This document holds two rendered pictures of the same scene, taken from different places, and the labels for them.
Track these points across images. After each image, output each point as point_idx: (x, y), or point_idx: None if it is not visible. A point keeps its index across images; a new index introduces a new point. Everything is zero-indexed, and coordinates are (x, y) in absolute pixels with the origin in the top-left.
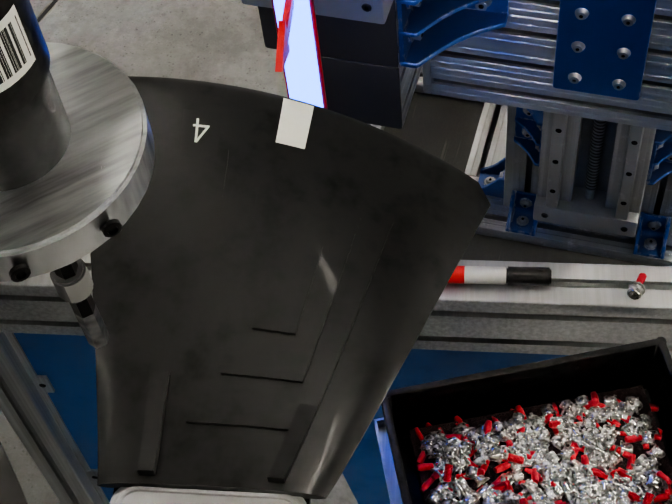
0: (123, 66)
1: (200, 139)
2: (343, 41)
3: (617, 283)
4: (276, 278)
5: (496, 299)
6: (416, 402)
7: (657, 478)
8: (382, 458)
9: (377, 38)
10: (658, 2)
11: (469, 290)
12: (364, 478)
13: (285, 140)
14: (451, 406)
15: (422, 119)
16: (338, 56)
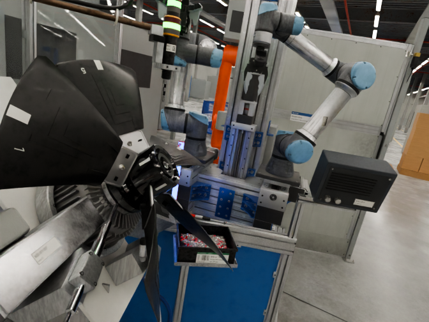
0: None
1: (166, 144)
2: (180, 193)
3: (221, 223)
4: (173, 153)
5: (200, 220)
6: (182, 227)
7: (224, 243)
8: (173, 239)
9: (186, 193)
10: (233, 198)
11: (195, 218)
12: (162, 285)
13: (177, 148)
14: (188, 232)
15: None
16: (179, 197)
